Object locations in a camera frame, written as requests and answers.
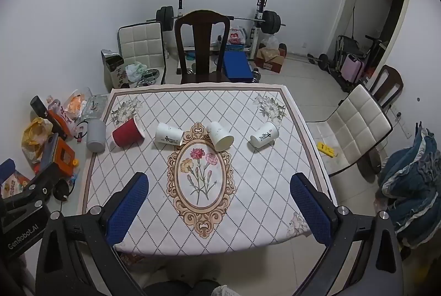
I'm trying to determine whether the plain white paper cup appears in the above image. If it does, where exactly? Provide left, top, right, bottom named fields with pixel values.
left=206, top=121, right=234, bottom=151

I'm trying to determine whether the white padded chair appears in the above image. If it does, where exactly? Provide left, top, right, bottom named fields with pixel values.
left=305, top=84, right=393, bottom=178
left=117, top=22, right=168, bottom=85

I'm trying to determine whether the door frame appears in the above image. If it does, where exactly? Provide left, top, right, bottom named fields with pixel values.
left=339, top=0, right=413, bottom=83

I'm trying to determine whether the yellow small tool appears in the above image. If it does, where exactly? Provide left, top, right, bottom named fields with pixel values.
left=317, top=142, right=338, bottom=158

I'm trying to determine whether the grey cylinder container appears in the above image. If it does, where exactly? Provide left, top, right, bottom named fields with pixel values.
left=86, top=119, right=106, bottom=151

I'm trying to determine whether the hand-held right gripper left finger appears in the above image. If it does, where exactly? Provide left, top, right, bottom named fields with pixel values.
left=35, top=172, right=149, bottom=296

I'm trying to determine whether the pink suitcase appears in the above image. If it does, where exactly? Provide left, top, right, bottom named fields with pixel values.
left=341, top=54, right=365, bottom=85

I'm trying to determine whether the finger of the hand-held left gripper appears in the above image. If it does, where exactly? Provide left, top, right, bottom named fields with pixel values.
left=19, top=162, right=67, bottom=211
left=0, top=158, right=17, bottom=191

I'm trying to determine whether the black folding cart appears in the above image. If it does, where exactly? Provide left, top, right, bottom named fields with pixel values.
left=331, top=34, right=366, bottom=92

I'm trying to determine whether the white cup with black print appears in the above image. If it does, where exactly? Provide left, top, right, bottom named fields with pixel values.
left=155, top=123, right=185, bottom=146
left=249, top=121, right=278, bottom=148

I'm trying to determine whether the black round device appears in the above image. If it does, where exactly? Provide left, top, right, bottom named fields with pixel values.
left=53, top=179, right=74, bottom=202

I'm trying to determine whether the barbell with black plates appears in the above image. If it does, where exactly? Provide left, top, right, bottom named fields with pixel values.
left=146, top=6, right=286, bottom=34

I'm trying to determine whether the orange snack packet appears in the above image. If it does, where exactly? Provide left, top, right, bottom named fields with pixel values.
left=46, top=108, right=76, bottom=140

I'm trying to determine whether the orange box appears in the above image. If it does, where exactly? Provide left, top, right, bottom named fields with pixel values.
left=41, top=134, right=77, bottom=178

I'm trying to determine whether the clear plastic container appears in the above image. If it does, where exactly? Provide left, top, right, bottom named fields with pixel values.
left=80, top=94, right=110, bottom=121

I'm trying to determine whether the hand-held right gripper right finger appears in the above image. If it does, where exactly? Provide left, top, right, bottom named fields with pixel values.
left=290, top=173, right=404, bottom=296

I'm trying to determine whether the pale crumpled cloth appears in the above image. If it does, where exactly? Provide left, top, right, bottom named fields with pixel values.
left=125, top=63, right=147, bottom=80

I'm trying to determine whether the metal pan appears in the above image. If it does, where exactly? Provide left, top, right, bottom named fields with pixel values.
left=138, top=69, right=161, bottom=87

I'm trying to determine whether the black dumbbell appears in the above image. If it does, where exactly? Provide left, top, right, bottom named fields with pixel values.
left=307, top=53, right=331, bottom=71

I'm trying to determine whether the printed snack packet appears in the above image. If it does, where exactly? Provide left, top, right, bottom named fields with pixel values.
left=1, top=170, right=31, bottom=199

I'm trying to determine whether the yellow plastic bag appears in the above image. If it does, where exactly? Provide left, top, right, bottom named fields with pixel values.
left=21, top=117, right=54, bottom=166

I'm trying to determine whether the clear plastic bag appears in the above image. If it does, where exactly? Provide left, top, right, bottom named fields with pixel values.
left=263, top=34, right=281, bottom=50

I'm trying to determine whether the orange and clear bag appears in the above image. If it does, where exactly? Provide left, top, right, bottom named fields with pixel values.
left=64, top=89, right=87, bottom=119

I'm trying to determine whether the red and white plastic bag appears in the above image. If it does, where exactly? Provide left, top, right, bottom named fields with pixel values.
left=226, top=26, right=247, bottom=46

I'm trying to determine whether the blue denim clothing pile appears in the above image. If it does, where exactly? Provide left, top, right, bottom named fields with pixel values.
left=377, top=127, right=441, bottom=248

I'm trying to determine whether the black remote box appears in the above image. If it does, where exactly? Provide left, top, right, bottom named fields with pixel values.
left=30, top=96, right=49, bottom=119

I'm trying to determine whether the blue bench pad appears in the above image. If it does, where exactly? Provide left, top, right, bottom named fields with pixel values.
left=222, top=51, right=254, bottom=82

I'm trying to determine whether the brown printed carton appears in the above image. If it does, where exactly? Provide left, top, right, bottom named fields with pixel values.
left=101, top=49, right=130, bottom=90

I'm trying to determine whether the dark wooden chair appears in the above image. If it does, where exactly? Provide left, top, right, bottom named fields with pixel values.
left=365, top=65, right=404, bottom=107
left=174, top=10, right=231, bottom=85

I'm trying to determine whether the floral printed tablecloth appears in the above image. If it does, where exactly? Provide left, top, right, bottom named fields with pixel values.
left=80, top=83, right=340, bottom=255

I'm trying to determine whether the white weight bench rack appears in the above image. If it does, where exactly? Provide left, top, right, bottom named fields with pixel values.
left=174, top=0, right=273, bottom=74

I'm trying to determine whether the red paper cup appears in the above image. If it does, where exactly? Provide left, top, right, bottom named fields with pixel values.
left=112, top=117, right=145, bottom=147

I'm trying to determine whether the brown cardboard box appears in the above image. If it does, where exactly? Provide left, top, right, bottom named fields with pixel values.
left=254, top=46, right=287, bottom=74

